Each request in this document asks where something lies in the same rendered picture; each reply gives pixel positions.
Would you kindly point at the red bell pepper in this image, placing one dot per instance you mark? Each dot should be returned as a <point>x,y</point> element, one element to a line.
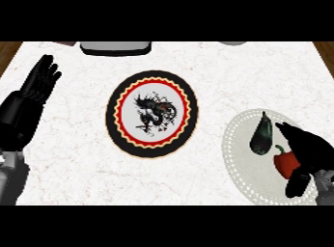
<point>285,163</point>

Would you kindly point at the dark brown object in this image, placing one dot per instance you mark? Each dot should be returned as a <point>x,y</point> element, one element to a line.
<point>65,43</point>

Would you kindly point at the small grey object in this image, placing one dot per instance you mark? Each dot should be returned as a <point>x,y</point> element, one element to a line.
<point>232,42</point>

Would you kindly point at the white round lace placemat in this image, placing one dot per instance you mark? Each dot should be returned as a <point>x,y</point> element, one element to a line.
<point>260,160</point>

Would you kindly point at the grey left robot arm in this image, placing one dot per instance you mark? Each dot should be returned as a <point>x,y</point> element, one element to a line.
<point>0,180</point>

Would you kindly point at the dark green eggplant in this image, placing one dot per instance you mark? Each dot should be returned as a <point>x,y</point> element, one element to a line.
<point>260,135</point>

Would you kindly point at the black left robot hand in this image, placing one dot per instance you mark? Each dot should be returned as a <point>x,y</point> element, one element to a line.
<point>22,106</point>

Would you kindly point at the black red dragon plate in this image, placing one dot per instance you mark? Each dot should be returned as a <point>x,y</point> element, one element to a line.
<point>151,114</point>

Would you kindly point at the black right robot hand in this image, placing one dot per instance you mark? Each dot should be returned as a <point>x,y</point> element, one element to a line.
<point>312,151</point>

